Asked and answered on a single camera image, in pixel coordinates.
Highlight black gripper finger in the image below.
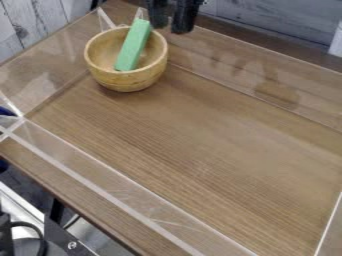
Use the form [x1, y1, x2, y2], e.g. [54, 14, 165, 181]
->
[170, 0, 202, 34]
[145, 0, 168, 29]

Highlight green rectangular block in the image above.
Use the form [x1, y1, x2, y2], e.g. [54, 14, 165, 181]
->
[113, 18, 150, 71]

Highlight black table leg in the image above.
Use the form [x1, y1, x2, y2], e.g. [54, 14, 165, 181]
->
[49, 199, 65, 224]

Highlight black cable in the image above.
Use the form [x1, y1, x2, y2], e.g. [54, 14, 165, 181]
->
[7, 221, 49, 256]

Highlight metal bracket with screw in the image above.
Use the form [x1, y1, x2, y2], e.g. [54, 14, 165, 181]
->
[43, 219, 98, 256]

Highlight white object at right edge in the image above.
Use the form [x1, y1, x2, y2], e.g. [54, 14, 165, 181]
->
[328, 20, 342, 57]

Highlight clear acrylic tray walls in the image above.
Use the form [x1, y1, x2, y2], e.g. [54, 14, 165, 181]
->
[0, 1, 342, 256]

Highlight brown wooden bowl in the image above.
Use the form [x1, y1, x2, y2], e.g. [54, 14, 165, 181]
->
[82, 26, 168, 92]

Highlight blue object at left edge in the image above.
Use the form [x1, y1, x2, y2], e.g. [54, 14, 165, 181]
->
[0, 106, 17, 116]

